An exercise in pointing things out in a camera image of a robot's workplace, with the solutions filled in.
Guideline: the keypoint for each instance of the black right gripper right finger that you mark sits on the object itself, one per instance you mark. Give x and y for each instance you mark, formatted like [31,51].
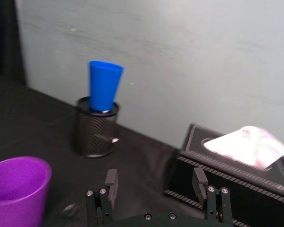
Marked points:
[200,186]

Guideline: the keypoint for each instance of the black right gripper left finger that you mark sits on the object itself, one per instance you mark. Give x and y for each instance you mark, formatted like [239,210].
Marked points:
[111,189]

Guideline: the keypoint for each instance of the black table cloth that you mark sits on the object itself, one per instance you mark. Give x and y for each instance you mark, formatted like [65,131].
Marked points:
[144,160]

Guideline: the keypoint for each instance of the black tissue box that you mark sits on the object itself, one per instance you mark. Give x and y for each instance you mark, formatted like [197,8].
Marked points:
[251,201]

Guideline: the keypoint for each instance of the black mesh pen holder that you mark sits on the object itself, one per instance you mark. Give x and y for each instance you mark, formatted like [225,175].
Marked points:
[94,134]

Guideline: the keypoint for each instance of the white tissue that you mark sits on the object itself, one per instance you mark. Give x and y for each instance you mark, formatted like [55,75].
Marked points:
[246,146]

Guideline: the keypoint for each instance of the purple plastic cup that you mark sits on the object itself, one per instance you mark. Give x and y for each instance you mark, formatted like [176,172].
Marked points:
[16,203]

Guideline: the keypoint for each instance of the blue plastic cup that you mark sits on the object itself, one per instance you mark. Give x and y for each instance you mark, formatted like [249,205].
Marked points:
[103,87]

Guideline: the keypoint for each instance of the black curtain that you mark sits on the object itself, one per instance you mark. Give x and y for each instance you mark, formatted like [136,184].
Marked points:
[4,37]

